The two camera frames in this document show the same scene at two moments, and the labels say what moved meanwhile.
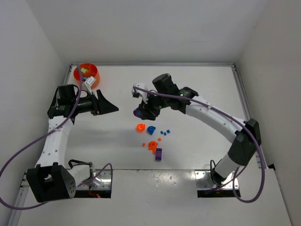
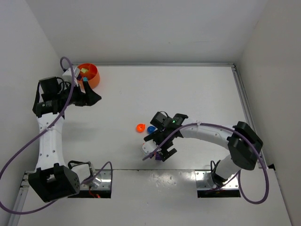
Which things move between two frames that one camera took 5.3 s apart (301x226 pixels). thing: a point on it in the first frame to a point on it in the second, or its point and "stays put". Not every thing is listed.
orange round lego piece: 140,127 stays put
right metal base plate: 204,181 stays put
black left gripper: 95,105 to 83,94
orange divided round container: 87,70 stays put
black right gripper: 146,109 to 162,143
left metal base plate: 99,179 stays put
